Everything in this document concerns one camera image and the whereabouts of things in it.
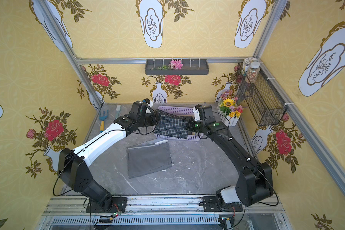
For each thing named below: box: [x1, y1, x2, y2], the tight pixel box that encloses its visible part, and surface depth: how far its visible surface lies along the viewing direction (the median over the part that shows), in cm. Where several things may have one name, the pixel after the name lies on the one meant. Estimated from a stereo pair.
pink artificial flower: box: [168, 59, 184, 70], surface depth 90 cm
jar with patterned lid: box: [241, 57, 260, 76], surface depth 87 cm
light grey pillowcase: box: [126, 138, 174, 179], surface depth 92 cm
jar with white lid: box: [244, 61, 261, 84], surface depth 82 cm
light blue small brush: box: [115, 104, 122, 120], surface depth 119 cm
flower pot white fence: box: [218, 89, 243, 127], surface depth 97 cm
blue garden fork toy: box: [98, 109, 109, 133], surface depth 111 cm
